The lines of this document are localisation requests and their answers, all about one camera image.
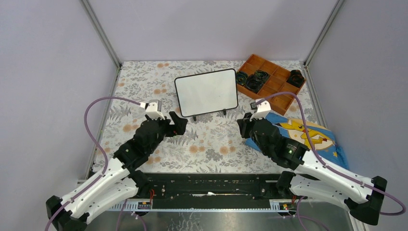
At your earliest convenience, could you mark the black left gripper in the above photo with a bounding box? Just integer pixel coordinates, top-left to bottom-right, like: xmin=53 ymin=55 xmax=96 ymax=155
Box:
xmin=146 ymin=112 xmax=188 ymax=155

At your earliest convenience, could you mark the white whiteboard black frame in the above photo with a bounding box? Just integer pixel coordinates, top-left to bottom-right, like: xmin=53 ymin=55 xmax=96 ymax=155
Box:
xmin=174 ymin=68 xmax=239 ymax=117

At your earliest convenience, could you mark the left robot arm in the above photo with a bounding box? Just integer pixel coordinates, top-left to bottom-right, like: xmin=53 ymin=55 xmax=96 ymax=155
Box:
xmin=46 ymin=111 xmax=188 ymax=231

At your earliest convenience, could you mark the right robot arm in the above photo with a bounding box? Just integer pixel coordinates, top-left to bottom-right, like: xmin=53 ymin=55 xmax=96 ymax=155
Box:
xmin=237 ymin=113 xmax=387 ymax=225

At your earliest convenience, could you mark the black rings middle compartment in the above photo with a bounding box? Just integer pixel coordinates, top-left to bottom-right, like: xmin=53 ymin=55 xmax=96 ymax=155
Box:
xmin=245 ymin=70 xmax=271 ymax=94

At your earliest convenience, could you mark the black rings compartment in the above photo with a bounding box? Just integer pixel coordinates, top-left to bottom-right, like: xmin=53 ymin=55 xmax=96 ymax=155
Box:
xmin=245 ymin=70 xmax=271 ymax=94
xmin=236 ymin=71 xmax=249 ymax=87
xmin=286 ymin=69 xmax=305 ymax=89

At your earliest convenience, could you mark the black rings left compartment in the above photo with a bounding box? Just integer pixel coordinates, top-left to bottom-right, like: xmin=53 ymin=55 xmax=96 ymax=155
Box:
xmin=236 ymin=71 xmax=249 ymax=87

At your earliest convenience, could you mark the orange wooden compartment tray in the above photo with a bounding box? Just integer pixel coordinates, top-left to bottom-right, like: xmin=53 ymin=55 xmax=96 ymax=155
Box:
xmin=236 ymin=54 xmax=306 ymax=116

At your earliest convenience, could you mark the black rings right compartment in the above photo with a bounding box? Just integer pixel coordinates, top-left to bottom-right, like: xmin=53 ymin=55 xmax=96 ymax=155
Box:
xmin=286 ymin=69 xmax=305 ymax=89

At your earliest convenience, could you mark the blue Pikachu cloth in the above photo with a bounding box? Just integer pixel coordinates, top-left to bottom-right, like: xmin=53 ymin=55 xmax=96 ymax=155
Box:
xmin=265 ymin=113 xmax=349 ymax=169

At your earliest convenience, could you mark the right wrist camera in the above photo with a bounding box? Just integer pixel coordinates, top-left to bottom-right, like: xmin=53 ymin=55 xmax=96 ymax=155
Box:
xmin=250 ymin=99 xmax=271 ymax=121

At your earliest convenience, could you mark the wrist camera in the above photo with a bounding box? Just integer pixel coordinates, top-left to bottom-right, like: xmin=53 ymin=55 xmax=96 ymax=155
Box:
xmin=140 ymin=100 xmax=166 ymax=120
xmin=250 ymin=99 xmax=271 ymax=121

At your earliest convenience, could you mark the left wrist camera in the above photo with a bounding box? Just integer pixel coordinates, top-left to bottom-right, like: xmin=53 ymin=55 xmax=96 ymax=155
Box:
xmin=140 ymin=100 xmax=166 ymax=120

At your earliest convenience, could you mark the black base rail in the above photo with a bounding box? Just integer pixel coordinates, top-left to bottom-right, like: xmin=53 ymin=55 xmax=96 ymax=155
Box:
xmin=88 ymin=172 xmax=316 ymax=211

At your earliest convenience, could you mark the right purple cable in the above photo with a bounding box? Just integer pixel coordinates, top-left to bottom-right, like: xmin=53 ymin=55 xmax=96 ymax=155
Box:
xmin=256 ymin=92 xmax=407 ymax=217

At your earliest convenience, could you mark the purple cable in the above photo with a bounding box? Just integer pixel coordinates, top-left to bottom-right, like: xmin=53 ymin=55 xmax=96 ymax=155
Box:
xmin=256 ymin=92 xmax=407 ymax=217
xmin=44 ymin=97 xmax=141 ymax=231

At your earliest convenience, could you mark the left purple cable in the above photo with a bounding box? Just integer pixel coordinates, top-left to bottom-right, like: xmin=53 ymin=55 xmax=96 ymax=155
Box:
xmin=44 ymin=97 xmax=141 ymax=231

